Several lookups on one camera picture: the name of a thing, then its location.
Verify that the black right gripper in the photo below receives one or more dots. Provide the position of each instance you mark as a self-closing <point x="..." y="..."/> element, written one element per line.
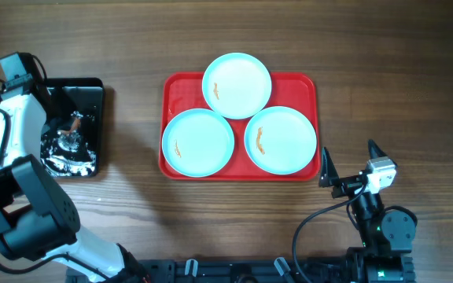
<point x="352" y="183"/>

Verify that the light blue plate back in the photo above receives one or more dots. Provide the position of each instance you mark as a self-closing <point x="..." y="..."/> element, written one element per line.
<point x="236" y="85"/>

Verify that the light blue plate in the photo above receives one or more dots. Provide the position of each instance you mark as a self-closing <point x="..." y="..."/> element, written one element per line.
<point x="236" y="85"/>
<point x="197" y="143"/>
<point x="280" y="140"/>

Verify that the orange sponge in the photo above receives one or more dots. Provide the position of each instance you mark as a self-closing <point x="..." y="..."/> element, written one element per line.
<point x="75" y="125"/>

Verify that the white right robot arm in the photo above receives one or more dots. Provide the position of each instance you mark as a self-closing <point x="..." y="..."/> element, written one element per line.
<point x="387" y="233"/>

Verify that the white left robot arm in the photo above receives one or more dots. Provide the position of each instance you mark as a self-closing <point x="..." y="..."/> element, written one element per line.
<point x="39" y="223"/>

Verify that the red plastic tray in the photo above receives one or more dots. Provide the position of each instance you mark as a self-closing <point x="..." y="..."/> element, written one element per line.
<point x="182" y="91"/>

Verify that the black water basin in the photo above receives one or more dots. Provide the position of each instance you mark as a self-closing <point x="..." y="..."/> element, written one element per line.
<point x="77" y="154"/>

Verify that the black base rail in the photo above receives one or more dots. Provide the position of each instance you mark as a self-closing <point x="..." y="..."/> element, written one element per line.
<point x="317" y="269"/>

